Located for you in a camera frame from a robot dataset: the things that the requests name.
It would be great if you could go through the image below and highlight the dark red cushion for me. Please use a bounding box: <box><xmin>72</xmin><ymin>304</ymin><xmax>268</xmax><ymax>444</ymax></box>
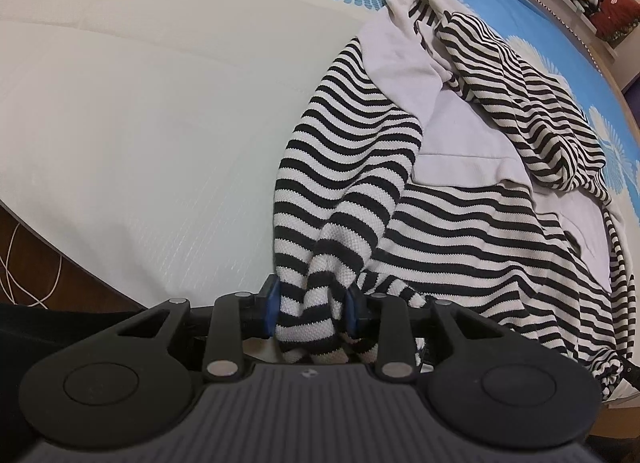
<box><xmin>592</xmin><ymin>0</ymin><xmax>640</xmax><ymax>42</ymax></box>

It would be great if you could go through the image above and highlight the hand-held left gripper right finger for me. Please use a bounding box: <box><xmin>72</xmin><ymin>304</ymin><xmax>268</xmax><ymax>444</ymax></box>
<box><xmin>344</xmin><ymin>284</ymin><xmax>506</xmax><ymax>380</ymax></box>

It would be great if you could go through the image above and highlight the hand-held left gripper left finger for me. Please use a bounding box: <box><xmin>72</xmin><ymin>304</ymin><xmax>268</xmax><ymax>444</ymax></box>
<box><xmin>115</xmin><ymin>275</ymin><xmax>281</xmax><ymax>381</ymax></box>

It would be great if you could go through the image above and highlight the white cable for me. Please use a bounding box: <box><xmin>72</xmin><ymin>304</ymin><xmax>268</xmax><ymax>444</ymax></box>
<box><xmin>0</xmin><ymin>220</ymin><xmax>63</xmax><ymax>309</ymax></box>

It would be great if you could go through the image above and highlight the striped and white hooded top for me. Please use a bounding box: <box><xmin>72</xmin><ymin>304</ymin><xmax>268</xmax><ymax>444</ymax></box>
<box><xmin>272</xmin><ymin>0</ymin><xmax>640</xmax><ymax>401</ymax></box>

